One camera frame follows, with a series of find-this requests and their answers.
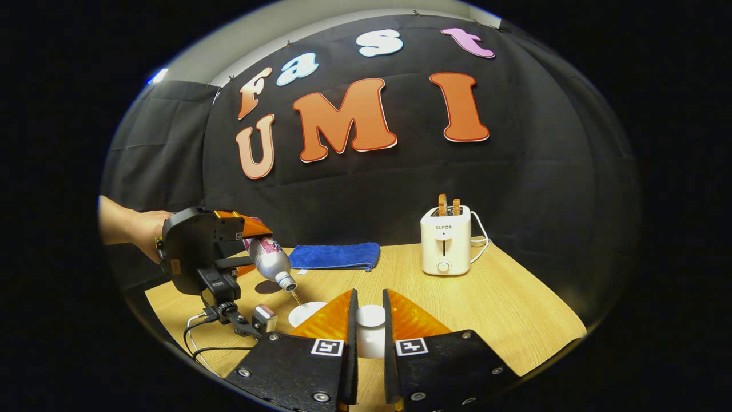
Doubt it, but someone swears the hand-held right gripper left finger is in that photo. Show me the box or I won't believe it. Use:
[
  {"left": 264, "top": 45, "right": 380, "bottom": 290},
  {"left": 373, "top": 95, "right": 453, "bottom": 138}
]
[{"left": 224, "top": 288, "right": 359, "bottom": 412}]

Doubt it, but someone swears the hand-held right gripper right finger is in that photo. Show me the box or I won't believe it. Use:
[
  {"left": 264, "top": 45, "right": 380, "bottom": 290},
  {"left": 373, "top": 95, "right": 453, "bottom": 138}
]
[{"left": 382, "top": 288, "right": 521, "bottom": 412}]

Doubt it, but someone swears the silver water bottle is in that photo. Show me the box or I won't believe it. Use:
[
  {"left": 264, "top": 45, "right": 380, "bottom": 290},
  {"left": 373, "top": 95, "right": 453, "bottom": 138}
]
[{"left": 243, "top": 217, "right": 298, "bottom": 292}]

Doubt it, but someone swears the white teacup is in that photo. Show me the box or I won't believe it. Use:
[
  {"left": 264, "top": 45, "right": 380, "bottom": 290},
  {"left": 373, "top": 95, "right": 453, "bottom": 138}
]
[{"left": 288, "top": 301, "right": 328, "bottom": 328}]

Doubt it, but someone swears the white teacup lid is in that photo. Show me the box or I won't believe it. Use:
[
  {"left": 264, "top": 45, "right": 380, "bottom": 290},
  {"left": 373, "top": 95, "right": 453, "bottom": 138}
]
[{"left": 355, "top": 304, "right": 387, "bottom": 359}]

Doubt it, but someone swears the blue cloth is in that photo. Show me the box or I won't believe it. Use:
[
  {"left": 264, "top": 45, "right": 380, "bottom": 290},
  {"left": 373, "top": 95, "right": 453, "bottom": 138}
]
[{"left": 289, "top": 242, "right": 381, "bottom": 272}]

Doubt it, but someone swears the white toaster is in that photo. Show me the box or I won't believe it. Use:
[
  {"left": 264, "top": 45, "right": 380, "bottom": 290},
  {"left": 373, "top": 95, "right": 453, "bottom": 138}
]
[{"left": 420, "top": 205, "right": 472, "bottom": 276}]

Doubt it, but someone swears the black cable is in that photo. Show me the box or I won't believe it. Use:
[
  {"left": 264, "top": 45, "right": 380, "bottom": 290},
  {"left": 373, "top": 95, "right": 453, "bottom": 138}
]
[{"left": 182, "top": 316, "right": 253, "bottom": 362}]

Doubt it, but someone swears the white toaster cable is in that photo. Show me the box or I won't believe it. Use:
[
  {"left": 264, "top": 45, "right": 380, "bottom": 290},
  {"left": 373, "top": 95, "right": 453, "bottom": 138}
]
[{"left": 469, "top": 211, "right": 492, "bottom": 265}]

